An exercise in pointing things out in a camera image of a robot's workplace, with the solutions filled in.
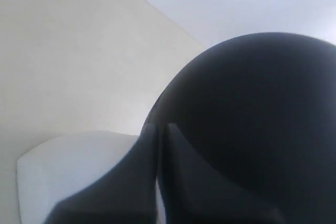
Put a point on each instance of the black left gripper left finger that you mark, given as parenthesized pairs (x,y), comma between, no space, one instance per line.
(125,194)

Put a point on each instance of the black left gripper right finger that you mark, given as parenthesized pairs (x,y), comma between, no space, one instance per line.
(194,192)

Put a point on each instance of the black motorcycle helmet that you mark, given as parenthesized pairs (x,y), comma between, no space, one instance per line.
(260,109)

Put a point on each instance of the white mannequin head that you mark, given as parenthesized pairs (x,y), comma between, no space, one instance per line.
(62,166)

